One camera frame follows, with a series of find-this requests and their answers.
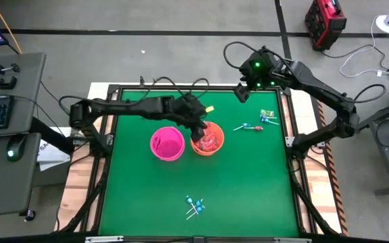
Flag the silver metal bracket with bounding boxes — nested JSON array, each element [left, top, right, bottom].
[[84, 236, 124, 243], [273, 237, 313, 243]]

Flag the black table frame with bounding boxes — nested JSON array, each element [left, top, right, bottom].
[[57, 84, 342, 243]]

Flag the red black power station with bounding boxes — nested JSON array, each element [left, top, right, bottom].
[[304, 0, 348, 52]]

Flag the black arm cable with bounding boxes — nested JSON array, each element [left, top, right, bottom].
[[139, 76, 211, 102], [223, 40, 267, 71]]

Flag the white paper sheet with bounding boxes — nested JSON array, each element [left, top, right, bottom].
[[36, 126, 73, 172]]

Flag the black computer mouse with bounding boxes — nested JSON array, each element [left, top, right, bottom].
[[5, 134, 27, 162]]

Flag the orange black hazard strip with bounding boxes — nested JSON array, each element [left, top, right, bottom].
[[311, 92, 350, 236]]

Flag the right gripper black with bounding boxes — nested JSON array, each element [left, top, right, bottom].
[[234, 49, 280, 104]]

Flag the yellow cord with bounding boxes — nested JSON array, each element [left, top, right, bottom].
[[0, 0, 23, 55]]

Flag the black floor cable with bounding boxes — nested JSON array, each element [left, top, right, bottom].
[[319, 43, 389, 72]]

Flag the wooden table platform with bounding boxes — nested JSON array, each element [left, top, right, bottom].
[[55, 82, 350, 237]]

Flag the gray desk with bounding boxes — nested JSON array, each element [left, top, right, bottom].
[[0, 52, 47, 219]]

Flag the pink plastic bucket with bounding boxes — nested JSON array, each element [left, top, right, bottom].
[[149, 126, 186, 162]]

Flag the orange jack-o-lantern bucket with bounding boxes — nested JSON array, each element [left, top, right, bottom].
[[190, 121, 226, 157]]

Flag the white floor cable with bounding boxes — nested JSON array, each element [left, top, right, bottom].
[[338, 16, 387, 79]]

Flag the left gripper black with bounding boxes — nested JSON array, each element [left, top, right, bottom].
[[170, 93, 209, 143]]

